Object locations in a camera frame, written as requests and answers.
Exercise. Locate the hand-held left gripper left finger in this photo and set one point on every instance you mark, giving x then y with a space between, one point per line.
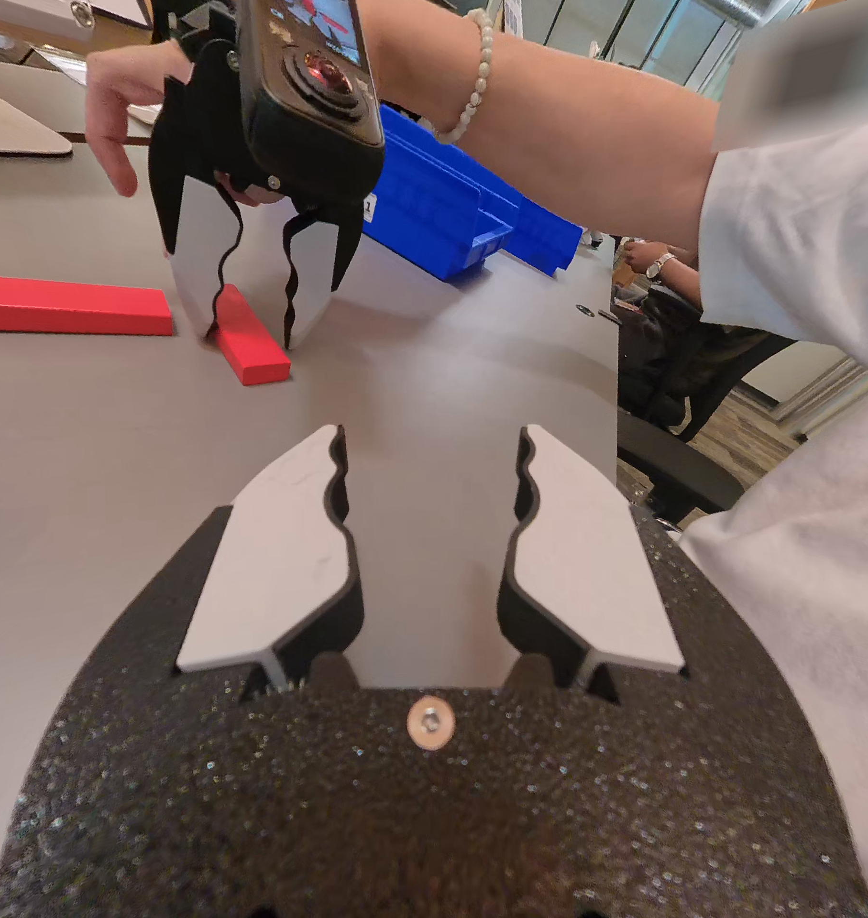
276 559

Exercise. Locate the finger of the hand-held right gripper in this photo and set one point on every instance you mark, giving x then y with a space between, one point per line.
312 280
201 244

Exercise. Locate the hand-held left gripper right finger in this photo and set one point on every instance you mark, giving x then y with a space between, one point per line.
591 566

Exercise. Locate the red wooden plank block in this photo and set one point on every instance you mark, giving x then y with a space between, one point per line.
251 351
68 305

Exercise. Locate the blue plastic bin with tag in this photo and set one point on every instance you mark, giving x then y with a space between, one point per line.
434 222

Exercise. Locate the person's right hand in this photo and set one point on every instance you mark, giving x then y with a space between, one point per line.
118 93

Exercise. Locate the instruction sheet on stand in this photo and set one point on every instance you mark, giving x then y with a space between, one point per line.
10 125

